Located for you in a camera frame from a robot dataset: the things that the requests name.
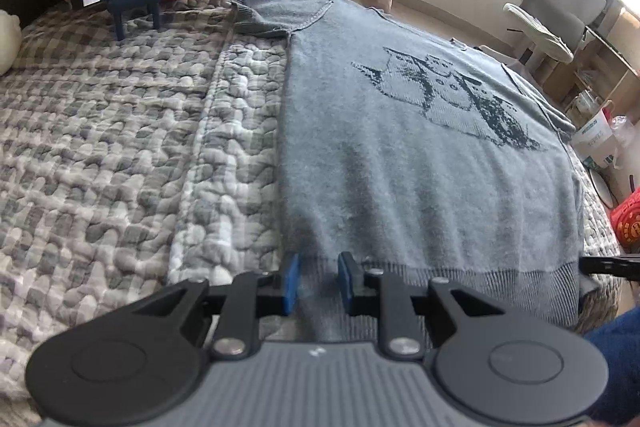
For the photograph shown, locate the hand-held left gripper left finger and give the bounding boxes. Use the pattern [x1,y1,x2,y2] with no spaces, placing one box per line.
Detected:
[127,253,301,360]

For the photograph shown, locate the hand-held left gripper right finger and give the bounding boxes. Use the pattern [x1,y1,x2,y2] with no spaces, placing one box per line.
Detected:
[337,252,506,360]

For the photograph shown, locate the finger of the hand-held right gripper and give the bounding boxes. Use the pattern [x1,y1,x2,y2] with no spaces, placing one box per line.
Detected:
[577,256,640,280]

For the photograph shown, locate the grey knit sweater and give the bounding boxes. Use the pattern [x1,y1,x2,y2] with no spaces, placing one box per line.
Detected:
[231,0,591,343]

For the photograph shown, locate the red basket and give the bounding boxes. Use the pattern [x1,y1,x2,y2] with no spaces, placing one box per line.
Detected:
[611,187,640,253]

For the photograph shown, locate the person's dark blue clothing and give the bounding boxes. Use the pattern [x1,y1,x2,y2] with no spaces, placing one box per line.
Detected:
[582,307,640,427]

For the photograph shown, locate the white box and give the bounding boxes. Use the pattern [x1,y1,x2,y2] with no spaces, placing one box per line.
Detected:
[570,107,617,170]

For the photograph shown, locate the wooden desk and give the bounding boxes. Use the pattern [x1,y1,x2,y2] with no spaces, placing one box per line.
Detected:
[540,7,640,118]

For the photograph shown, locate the grey checked quilt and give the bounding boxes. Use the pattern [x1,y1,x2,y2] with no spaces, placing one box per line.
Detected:
[0,0,626,427]

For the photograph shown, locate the grey office chair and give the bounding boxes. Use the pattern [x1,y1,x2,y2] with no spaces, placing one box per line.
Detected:
[502,0,623,72]

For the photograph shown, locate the white plush toy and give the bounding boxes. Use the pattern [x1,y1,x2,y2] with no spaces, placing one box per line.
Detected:
[0,9,23,76]

